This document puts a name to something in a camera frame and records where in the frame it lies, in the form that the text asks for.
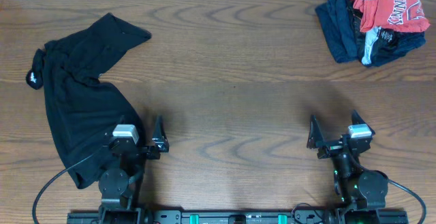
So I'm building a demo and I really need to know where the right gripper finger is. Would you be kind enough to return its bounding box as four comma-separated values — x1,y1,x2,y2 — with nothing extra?
352,110,375,135
307,115,326,149

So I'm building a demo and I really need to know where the black t-shirt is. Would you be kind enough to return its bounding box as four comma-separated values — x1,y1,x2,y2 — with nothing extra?
26,13,152,189

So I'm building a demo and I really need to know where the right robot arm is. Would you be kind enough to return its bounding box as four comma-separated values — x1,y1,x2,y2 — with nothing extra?
307,111,388,223

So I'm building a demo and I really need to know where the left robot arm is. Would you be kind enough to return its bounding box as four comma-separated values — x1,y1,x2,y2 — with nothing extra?
98,116,170,224

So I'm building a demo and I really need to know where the black garment with white trim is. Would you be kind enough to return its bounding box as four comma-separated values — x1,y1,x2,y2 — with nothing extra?
352,10,426,67

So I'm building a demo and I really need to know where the navy blue folded garment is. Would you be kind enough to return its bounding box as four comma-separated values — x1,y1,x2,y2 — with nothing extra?
315,0,360,63

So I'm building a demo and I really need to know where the red printed t-shirt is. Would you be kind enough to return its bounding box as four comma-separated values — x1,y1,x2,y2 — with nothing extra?
352,0,430,33

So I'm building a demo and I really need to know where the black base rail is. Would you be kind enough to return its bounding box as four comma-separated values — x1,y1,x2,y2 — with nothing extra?
67,207,409,224

